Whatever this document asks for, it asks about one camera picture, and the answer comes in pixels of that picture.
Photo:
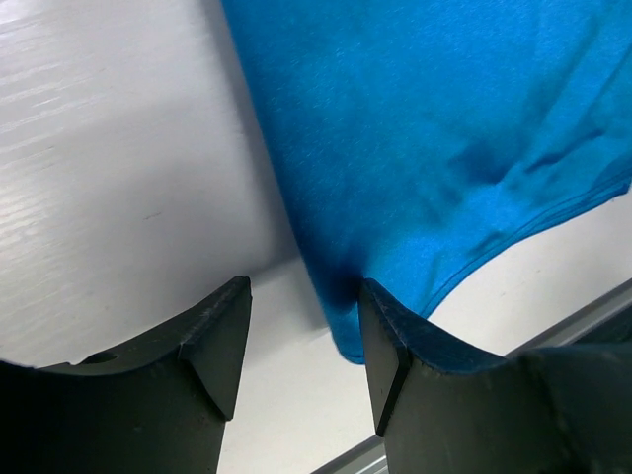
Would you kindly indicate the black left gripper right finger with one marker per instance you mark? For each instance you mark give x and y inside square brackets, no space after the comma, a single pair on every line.
[494,415]

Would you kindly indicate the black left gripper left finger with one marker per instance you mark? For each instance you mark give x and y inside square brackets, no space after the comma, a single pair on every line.
[157,403]

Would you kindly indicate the blue satin napkin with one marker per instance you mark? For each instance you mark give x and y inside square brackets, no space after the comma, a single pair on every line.
[415,141]

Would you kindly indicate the aluminium frame rail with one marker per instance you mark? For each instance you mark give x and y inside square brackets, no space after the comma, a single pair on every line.
[543,345]

